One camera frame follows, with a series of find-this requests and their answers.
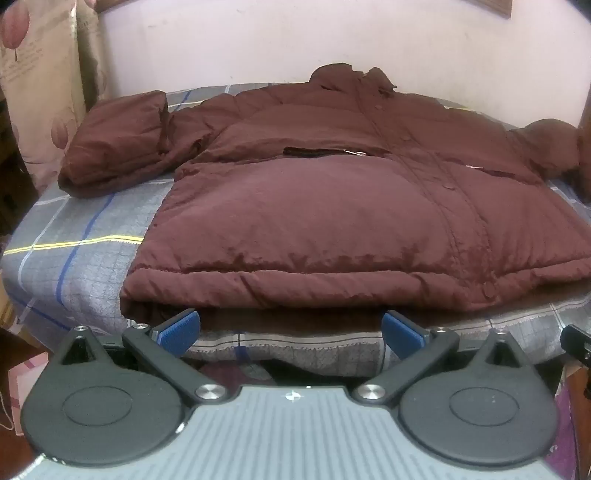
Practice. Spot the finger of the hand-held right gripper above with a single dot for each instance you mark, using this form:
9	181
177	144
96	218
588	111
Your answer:
575	339

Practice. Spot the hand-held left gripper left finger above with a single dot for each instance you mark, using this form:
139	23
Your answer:
178	330

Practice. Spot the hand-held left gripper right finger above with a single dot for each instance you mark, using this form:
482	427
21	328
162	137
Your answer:
400	330

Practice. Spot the maroon puffer jacket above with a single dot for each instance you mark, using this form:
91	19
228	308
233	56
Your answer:
304	221

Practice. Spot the purple cloth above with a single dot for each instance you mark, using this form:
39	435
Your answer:
565	438

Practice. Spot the bed with grey plaid sheet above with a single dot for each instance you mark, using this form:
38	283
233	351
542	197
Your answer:
69	258

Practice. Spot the pink bag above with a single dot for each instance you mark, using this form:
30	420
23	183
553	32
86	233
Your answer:
18	383

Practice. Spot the dark wooden furniture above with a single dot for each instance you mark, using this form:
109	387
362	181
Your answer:
14	175

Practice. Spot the floral cream curtain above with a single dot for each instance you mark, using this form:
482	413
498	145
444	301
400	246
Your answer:
37	69

